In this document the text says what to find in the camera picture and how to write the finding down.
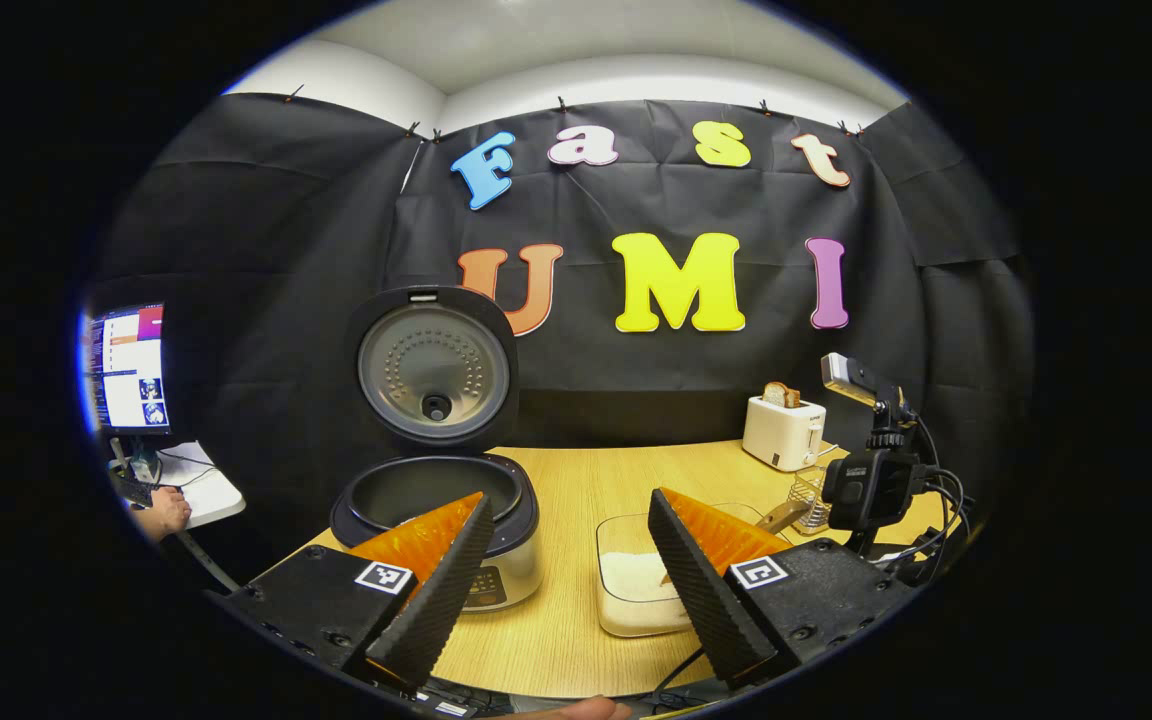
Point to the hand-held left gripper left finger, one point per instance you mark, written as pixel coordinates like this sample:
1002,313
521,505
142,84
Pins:
446,588

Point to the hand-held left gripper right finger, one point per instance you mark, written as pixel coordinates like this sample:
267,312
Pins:
698,590

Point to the white rice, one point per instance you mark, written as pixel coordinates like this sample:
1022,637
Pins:
631,578

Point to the wooden spoon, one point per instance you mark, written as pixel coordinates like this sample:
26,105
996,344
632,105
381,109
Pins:
786,517

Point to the black silver rice cooker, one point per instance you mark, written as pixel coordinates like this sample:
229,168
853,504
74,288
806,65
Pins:
436,375

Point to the clear plastic container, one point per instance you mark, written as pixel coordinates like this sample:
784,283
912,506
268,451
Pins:
626,530

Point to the white toaster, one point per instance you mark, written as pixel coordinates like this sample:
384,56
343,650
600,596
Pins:
781,435

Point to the toasted bread slice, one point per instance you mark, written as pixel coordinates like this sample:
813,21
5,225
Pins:
781,394

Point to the white side table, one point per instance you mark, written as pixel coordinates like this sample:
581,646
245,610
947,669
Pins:
211,495

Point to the black keyboard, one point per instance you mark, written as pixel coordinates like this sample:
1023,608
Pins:
131,489

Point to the computer monitor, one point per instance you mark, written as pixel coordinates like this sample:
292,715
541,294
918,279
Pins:
131,365

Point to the black backdrop cloth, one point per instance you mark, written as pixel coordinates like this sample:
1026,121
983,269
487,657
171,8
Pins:
266,230

